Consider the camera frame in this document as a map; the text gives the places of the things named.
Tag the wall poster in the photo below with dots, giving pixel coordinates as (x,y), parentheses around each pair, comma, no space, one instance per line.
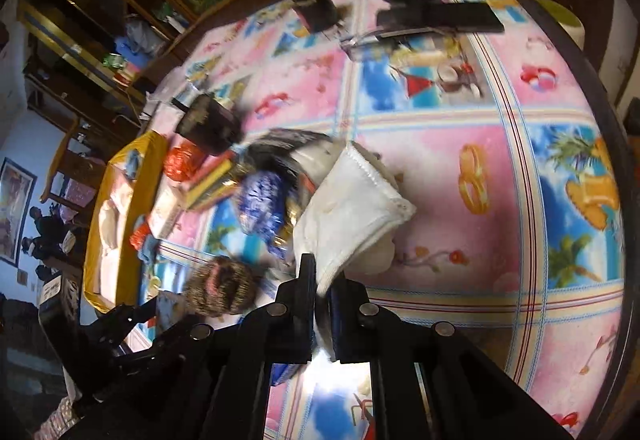
(15,210)

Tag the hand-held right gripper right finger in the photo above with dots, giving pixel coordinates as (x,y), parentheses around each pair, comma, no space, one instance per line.
(350,325)

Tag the grey bag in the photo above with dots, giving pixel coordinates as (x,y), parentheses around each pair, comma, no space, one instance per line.
(144,30)

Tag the white cloth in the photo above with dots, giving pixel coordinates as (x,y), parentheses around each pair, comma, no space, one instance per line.
(350,215)

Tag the green packet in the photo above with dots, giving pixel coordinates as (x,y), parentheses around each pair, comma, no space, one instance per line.
(113,61)

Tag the red plastic bag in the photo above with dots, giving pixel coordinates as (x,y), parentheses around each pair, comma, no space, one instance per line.
(182,161)

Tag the green stool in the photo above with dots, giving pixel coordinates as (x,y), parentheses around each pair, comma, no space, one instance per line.
(560,18)

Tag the gold box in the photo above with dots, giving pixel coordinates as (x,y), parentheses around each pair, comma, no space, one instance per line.
(122,220)

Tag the brown knit glove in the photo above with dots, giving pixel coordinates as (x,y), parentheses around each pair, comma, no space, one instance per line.
(220,285)

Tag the blue printed packet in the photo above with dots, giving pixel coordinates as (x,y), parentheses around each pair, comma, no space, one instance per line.
(262,205)

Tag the small red bag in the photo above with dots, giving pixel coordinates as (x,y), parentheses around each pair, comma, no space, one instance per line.
(141,235)

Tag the white papers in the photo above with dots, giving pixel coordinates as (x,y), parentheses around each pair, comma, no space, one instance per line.
(162,98)

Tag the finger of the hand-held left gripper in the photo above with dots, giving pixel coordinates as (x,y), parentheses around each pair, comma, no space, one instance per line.
(125,317)
(150,350)

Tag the wooden chair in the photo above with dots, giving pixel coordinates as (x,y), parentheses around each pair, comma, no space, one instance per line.
(70,165)

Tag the red yellow black paper packet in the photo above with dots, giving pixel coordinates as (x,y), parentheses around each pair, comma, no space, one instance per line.
(212,182)

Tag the blue cloth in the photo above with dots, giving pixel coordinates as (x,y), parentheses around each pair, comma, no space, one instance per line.
(148,252)
(132,165)

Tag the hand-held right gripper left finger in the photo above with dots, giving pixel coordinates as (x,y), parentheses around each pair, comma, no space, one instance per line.
(300,320)

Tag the small black box pink label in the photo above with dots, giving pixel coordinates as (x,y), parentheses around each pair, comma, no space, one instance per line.
(315,10)

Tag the blue bag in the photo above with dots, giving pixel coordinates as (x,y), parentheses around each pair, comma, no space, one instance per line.
(130,49)

